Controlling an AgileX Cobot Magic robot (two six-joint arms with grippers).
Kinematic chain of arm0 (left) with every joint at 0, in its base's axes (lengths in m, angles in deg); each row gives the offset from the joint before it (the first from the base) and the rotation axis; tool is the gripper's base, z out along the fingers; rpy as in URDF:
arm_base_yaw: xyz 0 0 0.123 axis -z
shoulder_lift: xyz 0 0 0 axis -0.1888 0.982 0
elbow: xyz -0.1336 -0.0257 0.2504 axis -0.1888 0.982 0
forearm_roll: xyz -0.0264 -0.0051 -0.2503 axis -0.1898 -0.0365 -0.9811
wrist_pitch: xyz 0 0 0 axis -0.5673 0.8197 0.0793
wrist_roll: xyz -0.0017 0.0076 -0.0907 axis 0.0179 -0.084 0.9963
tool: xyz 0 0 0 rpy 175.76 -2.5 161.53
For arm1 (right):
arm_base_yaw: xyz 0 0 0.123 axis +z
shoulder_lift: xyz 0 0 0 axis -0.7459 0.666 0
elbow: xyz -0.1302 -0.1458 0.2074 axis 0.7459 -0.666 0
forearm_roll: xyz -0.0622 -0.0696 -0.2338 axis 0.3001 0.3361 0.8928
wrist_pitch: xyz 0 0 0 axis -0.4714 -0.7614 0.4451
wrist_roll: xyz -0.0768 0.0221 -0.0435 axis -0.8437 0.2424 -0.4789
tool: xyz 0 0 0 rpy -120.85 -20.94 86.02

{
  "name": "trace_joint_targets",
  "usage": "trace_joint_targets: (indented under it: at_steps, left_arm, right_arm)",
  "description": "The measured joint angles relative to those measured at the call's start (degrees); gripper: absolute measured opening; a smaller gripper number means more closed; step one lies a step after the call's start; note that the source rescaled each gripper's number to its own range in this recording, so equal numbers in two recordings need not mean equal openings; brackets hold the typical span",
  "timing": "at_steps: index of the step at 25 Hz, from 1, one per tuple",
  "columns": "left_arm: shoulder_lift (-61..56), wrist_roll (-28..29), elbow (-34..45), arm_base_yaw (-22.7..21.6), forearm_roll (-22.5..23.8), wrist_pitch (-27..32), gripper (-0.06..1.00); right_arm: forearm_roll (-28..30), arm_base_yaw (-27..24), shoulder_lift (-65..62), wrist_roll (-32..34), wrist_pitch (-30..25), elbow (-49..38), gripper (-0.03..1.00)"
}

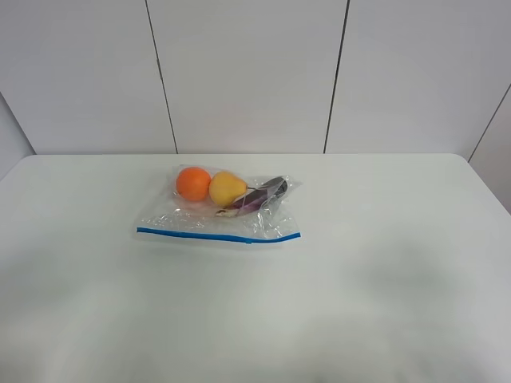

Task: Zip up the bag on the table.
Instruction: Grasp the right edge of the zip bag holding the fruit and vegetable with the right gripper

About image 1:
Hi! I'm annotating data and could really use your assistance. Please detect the clear blue-zip plastic bag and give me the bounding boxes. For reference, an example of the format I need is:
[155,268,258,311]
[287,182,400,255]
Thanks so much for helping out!
[135,164,301,244]

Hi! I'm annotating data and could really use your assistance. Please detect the orange fruit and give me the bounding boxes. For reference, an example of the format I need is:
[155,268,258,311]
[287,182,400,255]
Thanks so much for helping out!
[175,167,212,202]

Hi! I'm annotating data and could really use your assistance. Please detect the yellow pear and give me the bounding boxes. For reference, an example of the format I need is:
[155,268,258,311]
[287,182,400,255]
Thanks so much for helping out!
[208,171,255,207]

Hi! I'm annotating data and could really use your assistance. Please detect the purple eggplant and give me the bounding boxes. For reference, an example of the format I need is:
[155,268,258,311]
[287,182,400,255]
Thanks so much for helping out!
[215,176,288,218]

